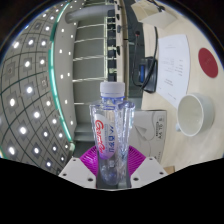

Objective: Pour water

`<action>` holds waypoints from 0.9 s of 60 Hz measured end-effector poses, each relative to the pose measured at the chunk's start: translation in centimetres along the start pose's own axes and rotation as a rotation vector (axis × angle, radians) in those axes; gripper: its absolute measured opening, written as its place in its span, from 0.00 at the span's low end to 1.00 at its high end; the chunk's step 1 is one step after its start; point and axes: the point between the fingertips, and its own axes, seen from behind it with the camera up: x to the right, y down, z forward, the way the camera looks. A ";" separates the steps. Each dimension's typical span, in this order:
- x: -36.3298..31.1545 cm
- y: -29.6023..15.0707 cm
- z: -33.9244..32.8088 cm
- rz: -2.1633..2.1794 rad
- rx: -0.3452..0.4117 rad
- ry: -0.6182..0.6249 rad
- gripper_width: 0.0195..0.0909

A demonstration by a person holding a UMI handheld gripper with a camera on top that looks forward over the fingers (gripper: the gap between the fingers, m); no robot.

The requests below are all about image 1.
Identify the ceiling lights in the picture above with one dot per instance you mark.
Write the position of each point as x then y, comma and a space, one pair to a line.
30, 90

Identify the white paper ream box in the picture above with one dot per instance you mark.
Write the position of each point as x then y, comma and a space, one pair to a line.
150, 133

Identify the clear plastic water bottle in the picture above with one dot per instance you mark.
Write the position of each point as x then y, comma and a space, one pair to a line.
111, 133

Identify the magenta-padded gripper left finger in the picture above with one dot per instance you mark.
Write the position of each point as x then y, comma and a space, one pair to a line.
78, 170

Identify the white printed paper sheet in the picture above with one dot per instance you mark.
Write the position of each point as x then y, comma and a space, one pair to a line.
173, 66

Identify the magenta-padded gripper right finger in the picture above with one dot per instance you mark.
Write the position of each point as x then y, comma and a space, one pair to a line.
146, 170

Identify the white ceramic mug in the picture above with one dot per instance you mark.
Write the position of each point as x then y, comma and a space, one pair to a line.
200, 113

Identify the black desk phone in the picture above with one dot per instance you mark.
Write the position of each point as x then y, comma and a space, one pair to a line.
146, 75

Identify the row of black chairs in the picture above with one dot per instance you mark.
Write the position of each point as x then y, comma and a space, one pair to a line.
113, 36

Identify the long curved conference desk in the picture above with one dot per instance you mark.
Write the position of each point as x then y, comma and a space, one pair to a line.
133, 33

